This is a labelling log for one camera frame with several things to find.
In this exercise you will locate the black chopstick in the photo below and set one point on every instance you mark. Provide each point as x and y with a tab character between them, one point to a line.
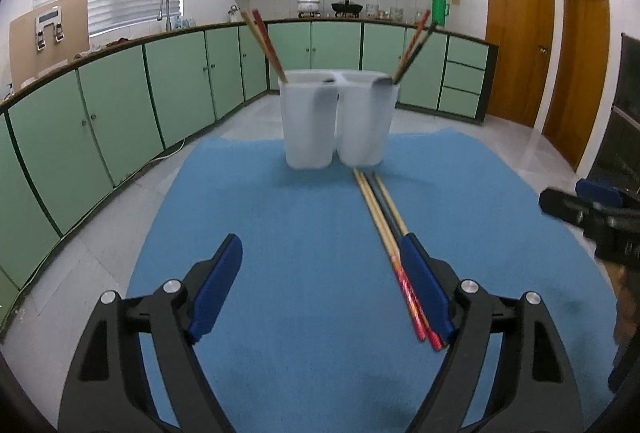
417	53
397	228

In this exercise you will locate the metal sink faucet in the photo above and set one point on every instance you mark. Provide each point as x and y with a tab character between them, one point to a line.
168	20

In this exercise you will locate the red-brown chopstick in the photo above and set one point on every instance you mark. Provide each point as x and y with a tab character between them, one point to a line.
412	43
270	43

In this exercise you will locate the wooden door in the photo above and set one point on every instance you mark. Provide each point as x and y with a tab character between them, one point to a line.
520	38
580	73

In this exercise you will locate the person's right hand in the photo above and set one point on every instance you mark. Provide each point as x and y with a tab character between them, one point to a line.
625	298

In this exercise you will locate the black cabinet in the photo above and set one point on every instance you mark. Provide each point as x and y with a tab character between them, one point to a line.
625	128

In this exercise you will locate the tan wooden chopstick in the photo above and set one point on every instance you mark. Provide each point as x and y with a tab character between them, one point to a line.
261	42
392	203

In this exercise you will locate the green thermos flask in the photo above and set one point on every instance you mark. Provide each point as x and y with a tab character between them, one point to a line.
442	8

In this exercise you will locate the blue table mat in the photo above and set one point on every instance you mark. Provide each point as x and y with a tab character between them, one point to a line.
300	238

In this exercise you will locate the wooden board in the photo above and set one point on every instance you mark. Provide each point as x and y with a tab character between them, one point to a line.
25	48

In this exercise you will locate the black wok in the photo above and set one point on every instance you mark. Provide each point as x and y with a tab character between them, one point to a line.
346	6

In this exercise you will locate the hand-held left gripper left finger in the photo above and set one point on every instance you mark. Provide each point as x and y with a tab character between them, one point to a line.
217	283

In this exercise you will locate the white device on board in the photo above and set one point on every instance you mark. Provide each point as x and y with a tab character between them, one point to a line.
47	16

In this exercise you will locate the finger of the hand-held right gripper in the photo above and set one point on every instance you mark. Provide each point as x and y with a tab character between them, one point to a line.
565	205
597	192

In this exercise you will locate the dark kitchen countertop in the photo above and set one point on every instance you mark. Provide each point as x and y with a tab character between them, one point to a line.
475	39

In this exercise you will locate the white cooking pot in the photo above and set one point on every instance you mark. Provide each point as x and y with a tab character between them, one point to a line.
309	5

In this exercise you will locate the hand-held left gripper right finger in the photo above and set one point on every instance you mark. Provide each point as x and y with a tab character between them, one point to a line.
425	288

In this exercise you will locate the wooden chopstick with red end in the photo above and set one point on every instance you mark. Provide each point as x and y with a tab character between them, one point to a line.
377	223
386	224

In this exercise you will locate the white double utensil holder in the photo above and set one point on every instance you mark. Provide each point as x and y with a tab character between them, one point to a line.
360	128

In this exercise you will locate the green lower kitchen cabinets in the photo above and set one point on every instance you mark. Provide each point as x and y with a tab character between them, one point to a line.
115	88

